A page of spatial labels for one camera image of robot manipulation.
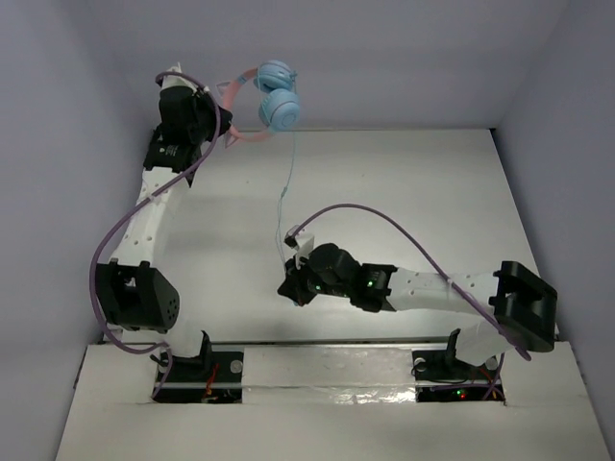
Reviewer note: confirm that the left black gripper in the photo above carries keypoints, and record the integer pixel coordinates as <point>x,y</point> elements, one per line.
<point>214,117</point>

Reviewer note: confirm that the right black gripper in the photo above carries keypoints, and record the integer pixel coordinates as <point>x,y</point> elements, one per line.
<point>294,283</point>

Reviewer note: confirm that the pink blue cat-ear headphones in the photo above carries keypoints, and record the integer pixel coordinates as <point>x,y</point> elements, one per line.
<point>279,106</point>

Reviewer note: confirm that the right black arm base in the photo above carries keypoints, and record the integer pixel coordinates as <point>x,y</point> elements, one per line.
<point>442,377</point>

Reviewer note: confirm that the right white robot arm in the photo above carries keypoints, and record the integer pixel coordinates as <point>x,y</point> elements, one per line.
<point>515,308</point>

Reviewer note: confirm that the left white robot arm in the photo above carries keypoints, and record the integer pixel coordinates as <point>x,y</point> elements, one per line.
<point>127,288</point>

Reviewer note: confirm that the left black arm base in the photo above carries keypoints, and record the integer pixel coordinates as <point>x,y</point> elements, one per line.
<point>212,376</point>

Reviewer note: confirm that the white foam front panel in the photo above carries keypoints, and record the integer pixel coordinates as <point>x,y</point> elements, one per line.
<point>344,375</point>

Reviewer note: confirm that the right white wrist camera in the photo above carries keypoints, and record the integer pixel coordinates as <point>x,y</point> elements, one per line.
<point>302,243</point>

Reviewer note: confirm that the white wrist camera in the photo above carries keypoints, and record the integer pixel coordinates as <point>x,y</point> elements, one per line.
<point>302,243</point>
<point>173,81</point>

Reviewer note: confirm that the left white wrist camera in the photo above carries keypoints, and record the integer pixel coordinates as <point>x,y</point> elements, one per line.
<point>173,81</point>

